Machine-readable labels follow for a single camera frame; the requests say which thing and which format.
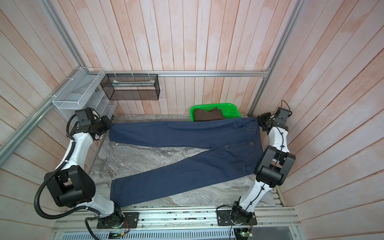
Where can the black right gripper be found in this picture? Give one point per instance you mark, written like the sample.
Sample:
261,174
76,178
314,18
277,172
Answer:
261,118

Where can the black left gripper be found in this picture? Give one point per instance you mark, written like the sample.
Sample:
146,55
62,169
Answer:
107,122

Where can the dark blue denim jeans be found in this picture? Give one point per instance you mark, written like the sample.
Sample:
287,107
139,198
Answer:
231,150

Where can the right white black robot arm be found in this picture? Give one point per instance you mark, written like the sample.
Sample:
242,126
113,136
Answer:
273,168

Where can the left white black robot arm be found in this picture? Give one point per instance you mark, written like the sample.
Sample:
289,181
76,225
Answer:
70,185

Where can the folded dark brown trousers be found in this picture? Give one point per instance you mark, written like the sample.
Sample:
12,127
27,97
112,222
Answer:
212,115

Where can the green perforated plastic basket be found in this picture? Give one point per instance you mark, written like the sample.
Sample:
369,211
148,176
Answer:
230,111

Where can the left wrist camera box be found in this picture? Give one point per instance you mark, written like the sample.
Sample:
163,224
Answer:
85,116

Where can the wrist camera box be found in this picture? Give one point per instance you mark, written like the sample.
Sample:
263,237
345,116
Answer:
85,116
283,114

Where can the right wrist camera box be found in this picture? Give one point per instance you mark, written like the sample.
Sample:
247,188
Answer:
283,114

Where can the white wire mesh shelf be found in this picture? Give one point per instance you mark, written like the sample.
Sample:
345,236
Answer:
81,90

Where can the horizontal aluminium wall rail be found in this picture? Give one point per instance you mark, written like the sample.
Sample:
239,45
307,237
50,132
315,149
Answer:
184,74

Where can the black mesh wall basket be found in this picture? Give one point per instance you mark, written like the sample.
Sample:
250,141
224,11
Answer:
131,87

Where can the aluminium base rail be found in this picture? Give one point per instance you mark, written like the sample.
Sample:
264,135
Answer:
200,223

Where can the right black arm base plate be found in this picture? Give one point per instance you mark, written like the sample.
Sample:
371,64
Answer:
225,217

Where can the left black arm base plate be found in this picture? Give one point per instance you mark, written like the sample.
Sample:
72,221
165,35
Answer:
126,220

